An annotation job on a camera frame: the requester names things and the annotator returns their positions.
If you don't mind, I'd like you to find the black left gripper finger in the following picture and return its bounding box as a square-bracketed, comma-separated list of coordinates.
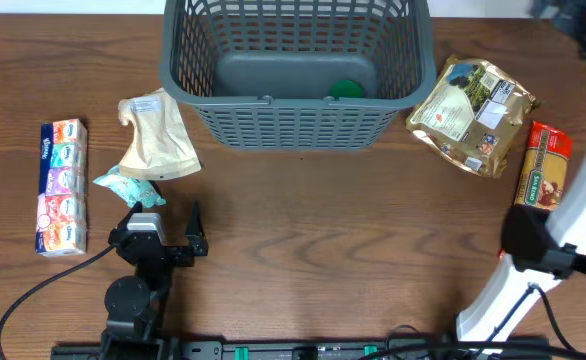
[112, 202, 142, 235]
[186, 202, 205, 241]

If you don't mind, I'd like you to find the red San Remo spaghetti pack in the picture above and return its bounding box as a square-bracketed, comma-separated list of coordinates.
[498, 120, 573, 261]

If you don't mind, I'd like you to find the gold foil snack bag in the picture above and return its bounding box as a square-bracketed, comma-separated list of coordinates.
[406, 56, 538, 178]

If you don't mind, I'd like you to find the green lidded seasoning jar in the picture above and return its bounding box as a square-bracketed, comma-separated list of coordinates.
[329, 80, 365, 98]

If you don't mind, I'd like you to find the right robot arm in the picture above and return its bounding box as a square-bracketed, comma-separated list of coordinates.
[456, 158, 586, 351]

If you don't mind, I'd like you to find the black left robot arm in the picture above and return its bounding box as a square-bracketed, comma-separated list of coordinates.
[104, 203, 209, 342]

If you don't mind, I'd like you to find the mint green wipes packet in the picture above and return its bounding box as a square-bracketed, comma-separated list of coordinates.
[93, 165, 167, 208]

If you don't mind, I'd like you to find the Kleenex tissue multipack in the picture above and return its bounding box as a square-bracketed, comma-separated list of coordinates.
[35, 119, 88, 257]

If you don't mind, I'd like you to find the beige paper pouch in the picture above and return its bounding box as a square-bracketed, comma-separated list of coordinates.
[118, 88, 202, 181]

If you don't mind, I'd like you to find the grey plastic lattice basket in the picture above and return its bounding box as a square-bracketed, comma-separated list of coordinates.
[159, 0, 436, 150]

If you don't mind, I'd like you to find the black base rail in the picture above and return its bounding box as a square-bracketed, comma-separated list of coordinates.
[49, 336, 552, 360]

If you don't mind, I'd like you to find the black left cable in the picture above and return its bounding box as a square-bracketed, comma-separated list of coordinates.
[0, 245, 120, 360]

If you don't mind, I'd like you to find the black cable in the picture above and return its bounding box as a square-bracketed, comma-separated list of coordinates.
[357, 284, 586, 360]
[0, 245, 120, 360]

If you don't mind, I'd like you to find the black right cable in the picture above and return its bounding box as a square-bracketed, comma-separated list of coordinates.
[357, 284, 586, 360]

